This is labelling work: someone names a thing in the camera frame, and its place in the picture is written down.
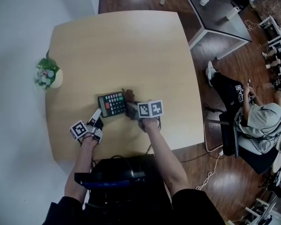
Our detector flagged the black chest rig with screen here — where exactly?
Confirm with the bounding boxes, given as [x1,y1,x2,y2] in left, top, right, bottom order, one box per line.
[74,153,171,220]

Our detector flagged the person's black shirt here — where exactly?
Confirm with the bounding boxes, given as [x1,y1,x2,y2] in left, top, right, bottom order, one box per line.
[42,188,225,225]

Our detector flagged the person's right forearm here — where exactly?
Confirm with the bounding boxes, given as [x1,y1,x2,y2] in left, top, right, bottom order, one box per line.
[142,125,190,196]

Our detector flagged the black bag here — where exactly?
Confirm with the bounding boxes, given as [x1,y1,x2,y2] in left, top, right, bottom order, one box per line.
[219,112,237,157]

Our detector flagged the person's right hand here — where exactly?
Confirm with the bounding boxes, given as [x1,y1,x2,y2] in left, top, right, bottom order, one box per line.
[138,118,161,133]

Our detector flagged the dark table with white legs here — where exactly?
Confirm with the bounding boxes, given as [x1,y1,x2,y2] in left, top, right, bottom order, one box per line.
[159,0,252,60]

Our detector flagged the white cylindrical bottle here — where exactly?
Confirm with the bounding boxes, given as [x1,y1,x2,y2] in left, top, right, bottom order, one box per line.
[225,7,240,21]

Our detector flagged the metal tube frame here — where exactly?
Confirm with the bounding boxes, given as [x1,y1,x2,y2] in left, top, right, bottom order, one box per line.
[203,118,223,152]

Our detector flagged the person's left forearm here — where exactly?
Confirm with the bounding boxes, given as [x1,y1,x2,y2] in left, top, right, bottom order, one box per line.
[64,145,99,205]

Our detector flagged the black calculator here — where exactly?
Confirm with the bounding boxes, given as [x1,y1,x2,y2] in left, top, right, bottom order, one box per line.
[97,91,128,119]

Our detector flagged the white shelf unit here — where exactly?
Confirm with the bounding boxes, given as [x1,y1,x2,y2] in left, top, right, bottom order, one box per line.
[259,15,281,46]

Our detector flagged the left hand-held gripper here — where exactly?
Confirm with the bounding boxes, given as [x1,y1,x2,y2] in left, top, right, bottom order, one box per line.
[69,108,104,143]

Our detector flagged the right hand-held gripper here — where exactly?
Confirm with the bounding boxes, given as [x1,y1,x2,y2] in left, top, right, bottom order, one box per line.
[126,99,164,121]

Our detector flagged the white cable with plug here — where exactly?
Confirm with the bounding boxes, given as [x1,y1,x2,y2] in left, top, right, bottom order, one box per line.
[196,150,224,191]

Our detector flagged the grey office chair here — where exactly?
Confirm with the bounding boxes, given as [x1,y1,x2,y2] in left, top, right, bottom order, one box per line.
[234,125,281,175]

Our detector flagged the flowers in cream pot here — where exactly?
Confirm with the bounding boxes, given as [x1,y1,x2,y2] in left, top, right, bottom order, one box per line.
[33,50,64,92]

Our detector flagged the person's left hand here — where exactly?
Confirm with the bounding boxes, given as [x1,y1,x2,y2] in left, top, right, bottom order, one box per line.
[80,135,101,149]

